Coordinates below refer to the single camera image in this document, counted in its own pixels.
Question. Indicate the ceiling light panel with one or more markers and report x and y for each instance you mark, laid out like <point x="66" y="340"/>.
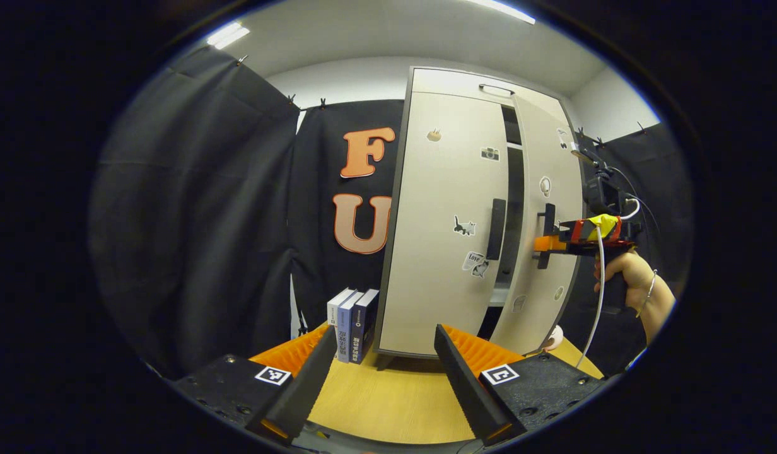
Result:
<point x="227" y="34"/>
<point x="502" y="9"/>

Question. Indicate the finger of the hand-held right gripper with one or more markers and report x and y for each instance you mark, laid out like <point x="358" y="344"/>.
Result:
<point x="549" y="243"/>

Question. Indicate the beige double-door shoe cabinet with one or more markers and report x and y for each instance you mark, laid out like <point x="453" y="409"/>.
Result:
<point x="451" y="79"/>

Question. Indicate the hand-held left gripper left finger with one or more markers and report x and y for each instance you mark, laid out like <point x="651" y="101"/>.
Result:
<point x="306" y="384"/>

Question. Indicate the black backdrop cloth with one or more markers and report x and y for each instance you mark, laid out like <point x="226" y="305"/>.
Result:
<point x="193" y="221"/>

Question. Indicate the grey-blue book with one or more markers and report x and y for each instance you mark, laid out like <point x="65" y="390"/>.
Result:
<point x="344" y="328"/>

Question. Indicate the dark blue book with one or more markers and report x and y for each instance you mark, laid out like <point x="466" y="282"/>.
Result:
<point x="360" y="328"/>

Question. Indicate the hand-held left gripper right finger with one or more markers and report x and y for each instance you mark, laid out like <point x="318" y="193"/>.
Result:
<point x="467" y="391"/>

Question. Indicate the white smiling plush toy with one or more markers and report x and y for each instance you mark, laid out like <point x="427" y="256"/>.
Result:
<point x="555" y="338"/>

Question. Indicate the white book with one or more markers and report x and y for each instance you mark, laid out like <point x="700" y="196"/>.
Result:
<point x="333" y="318"/>

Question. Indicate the beige door with camera sticker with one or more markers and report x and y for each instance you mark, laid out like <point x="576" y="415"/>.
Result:
<point x="439" y="284"/>

